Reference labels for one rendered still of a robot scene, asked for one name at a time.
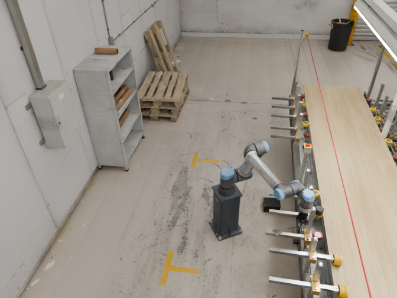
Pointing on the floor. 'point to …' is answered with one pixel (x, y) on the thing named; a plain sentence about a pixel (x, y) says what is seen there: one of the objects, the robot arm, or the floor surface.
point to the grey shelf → (104, 94)
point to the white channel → (387, 15)
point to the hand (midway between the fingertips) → (300, 224)
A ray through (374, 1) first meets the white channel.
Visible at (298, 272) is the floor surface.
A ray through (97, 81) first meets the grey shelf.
